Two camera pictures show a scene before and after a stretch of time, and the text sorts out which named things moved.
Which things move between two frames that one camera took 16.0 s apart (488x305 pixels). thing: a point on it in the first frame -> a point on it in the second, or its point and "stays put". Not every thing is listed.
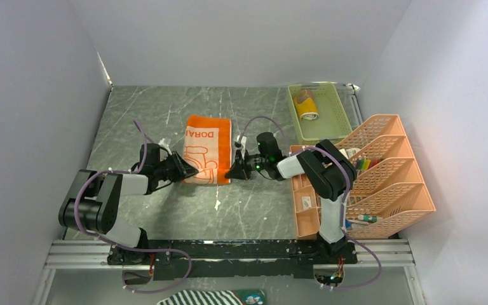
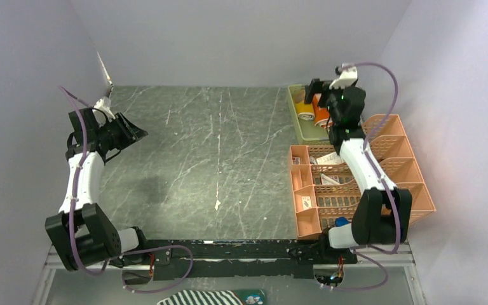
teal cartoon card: x=251 y=297 stays put
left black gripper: x=183 y=168 -> x=130 y=132
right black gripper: x=239 y=170 -> x=317 y=86
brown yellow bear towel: x=305 y=104 stays put
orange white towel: x=208 y=147 -> x=321 y=114
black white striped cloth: x=203 y=297 stays put
